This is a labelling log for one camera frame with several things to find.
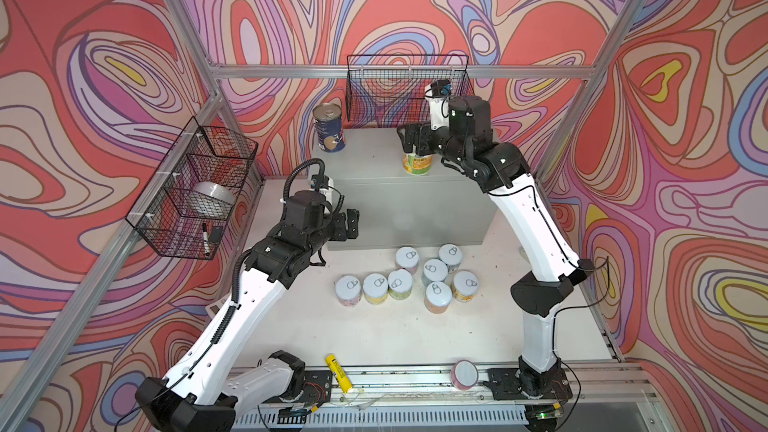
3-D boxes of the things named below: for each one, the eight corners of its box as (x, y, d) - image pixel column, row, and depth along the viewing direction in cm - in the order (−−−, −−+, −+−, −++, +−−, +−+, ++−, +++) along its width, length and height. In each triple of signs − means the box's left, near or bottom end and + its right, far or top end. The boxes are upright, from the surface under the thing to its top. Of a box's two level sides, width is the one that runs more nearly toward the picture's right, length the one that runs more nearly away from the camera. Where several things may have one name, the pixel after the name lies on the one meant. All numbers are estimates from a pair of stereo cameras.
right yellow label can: (452, 301, 89) (455, 294, 85) (448, 278, 94) (451, 270, 90) (476, 301, 89) (480, 294, 85) (471, 278, 94) (475, 270, 90)
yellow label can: (364, 304, 89) (362, 296, 84) (365, 282, 94) (364, 273, 89) (388, 304, 89) (388, 296, 84) (388, 282, 94) (388, 273, 89)
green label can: (388, 300, 89) (388, 293, 85) (388, 277, 94) (388, 269, 90) (413, 300, 89) (414, 293, 85) (411, 277, 94) (412, 269, 90)
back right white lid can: (440, 272, 95) (442, 264, 91) (437, 252, 100) (440, 243, 95) (460, 272, 95) (463, 264, 91) (456, 252, 100) (460, 243, 95)
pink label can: (336, 306, 89) (333, 297, 84) (339, 285, 93) (336, 275, 88) (360, 306, 89) (358, 297, 84) (361, 285, 93) (360, 275, 88)
